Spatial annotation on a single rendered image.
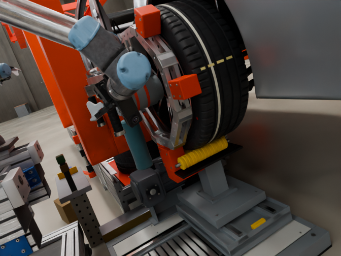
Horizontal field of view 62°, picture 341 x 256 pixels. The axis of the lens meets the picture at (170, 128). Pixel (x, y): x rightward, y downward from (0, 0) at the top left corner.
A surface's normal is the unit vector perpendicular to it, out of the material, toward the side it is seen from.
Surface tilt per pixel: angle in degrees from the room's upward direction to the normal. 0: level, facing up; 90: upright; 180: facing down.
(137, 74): 76
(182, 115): 90
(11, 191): 90
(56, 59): 90
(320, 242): 90
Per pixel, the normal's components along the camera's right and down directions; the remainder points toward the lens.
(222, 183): 0.42, 0.11
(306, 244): -0.30, -0.92
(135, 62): 0.39, -0.14
